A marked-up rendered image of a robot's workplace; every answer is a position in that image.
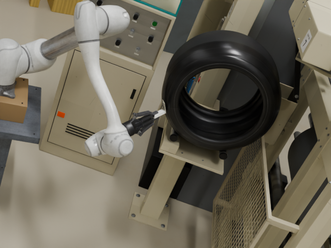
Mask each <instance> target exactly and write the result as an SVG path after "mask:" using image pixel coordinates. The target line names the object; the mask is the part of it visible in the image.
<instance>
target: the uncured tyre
mask: <svg viewBox="0 0 331 248"><path fill-rule="evenodd" d="M216 68H226V69H231V70H235V71H238V72H240V73H242V74H244V75H246V76H247V77H249V78H250V79H251V80H252V81H253V82H254V83H255V84H256V85H257V87H258V89H257V91H256V93H255V95H254V96H253V97H252V98H251V99H250V100H249V101H248V102H247V103H246V104H244V105H242V106H241V107H238V108H236V109H233V110H228V111H215V110H210V109H207V108H205V107H203V106H201V105H199V104H198V103H196V102H195V101H194V100H193V99H192V98H191V97H190V95H189V94H188V92H187V90H186V88H185V85H186V84H187V82H188V81H189V80H190V79H192V78H193V77H194V76H196V75H197V74H199V73H201V72H203V71H206V70H210V69H216ZM281 97H282V95H281V87H280V81H279V75H278V70H277V67H276V64H275V62H274V60H273V58H272V56H271V55H270V53H269V52H268V51H267V50H266V48H265V47H264V46H262V45H261V44H260V43H259V42H257V41H256V40H254V39H253V38H251V37H249V36H247V35H245V34H242V33H239V32H235V31H227V30H217V31H208V32H205V33H202V34H199V35H197V36H195V37H193V38H191V39H190V40H188V41H187V42H185V43H184V44H183V45H182V46H181V47H180V48H179V49H178V50H177V51H176V52H175V53H174V55H173V56H172V58H171V60H170V62H169V64H168V66H167V69H166V73H165V79H164V83H163V87H162V102H163V101H164V103H165V111H166V113H165V116H166V118H167V120H168V122H169V123H170V125H171V126H172V128H173V129H174V130H175V131H176V132H177V133H178V134H179V135H180V136H181V137H182V138H184V139H185V140H186V141H188V142H190V143H192V144H194V145H196V146H198V147H201V148H204V149H209V150H215V151H228V150H235V149H239V148H242V147H245V146H248V145H250V144H252V143H254V142H255V141H257V140H258V139H260V138H261V137H262V136H263V135H265V134H266V133H267V132H268V130H269V129H270V128H271V126H272V125H273V123H274V122H275V120H276V118H277V115H278V113H279V110H280V106H281ZM162 105H163V103H162Z"/></svg>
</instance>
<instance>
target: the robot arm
mask: <svg viewBox="0 0 331 248"><path fill-rule="evenodd" d="M129 24H130V16H129V14H128V12H127V11H126V10H125V9H123V8H122V7H119V6H116V5H102V6H98V7H96V6H95V4H94V3H93V2H91V1H89V0H86V1H82V2H78V3H77V4H76V6H75V10H74V27H72V28H70V29H68V30H66V31H64V32H62V33H60V34H58V35H56V36H55V37H53V38H50V39H48V40H47V39H44V38H41V39H38V40H35V41H32V42H29V43H26V44H23V45H20V44H19V43H18V42H17V41H15V40H13V39H9V38H3V39H0V96H5V97H9V98H11V99H14V98H15V93H14V92H15V85H16V83H17V81H15V79H16V78H18V77H19V76H21V75H22V74H29V73H36V72H41V71H44V70H47V69H49V68H50V67H51V66H52V65H53V64H54V63H55V61H56V59H57V57H58V56H60V55H62V54H64V53H66V52H68V51H70V50H72V49H74V48H77V47H79V48H80V51H81V54H82V57H83V60H84V63H85V67H86V70H87V73H88V76H89V78H90V81H91V83H92V85H93V88H94V90H95V92H96V94H97V96H98V98H99V100H100V102H101V104H102V106H103V108H104V111H105V113H106V117H107V128H106V129H104V130H101V131H99V132H97V133H95V134H93V135H92V136H91V137H89V138H88V139H87V140H86V141H85V143H84V146H85V150H86V152H87V153H88V154H89V155H90V156H100V155H106V154H108V155H110V156H113V157H124V156H128V155H129V154H130V153H131V152H132V151H133V147H134V144H133V140H132V139H131V136H133V135H134V134H138V135H139V136H142V134H143V133H144V132H145V131H146V130H148V129H149V128H150V127H151V126H153V125H154V120H156V119H158V118H159V116H161V115H163V114H165V110H163V109H161V110H159V111H154V112H151V111H149V110H148V111H144V112H139V113H133V118H131V119H130V120H129V121H126V122H124V123H121V120H120V117H119V114H118V111H117V108H116V106H115V103H114V101H113V99H112V96H111V94H110V92H109V90H108V87H107V85H106V83H105V80H104V78H103V76H102V73H101V69H100V64H99V43H100V41H99V40H100V39H104V38H107V37H110V36H113V35H116V34H119V33H122V32H123V31H125V30H126V29H127V27H128V26H129ZM141 116H143V117H141ZM138 117H141V118H138ZM136 118H138V119H136Z"/></svg>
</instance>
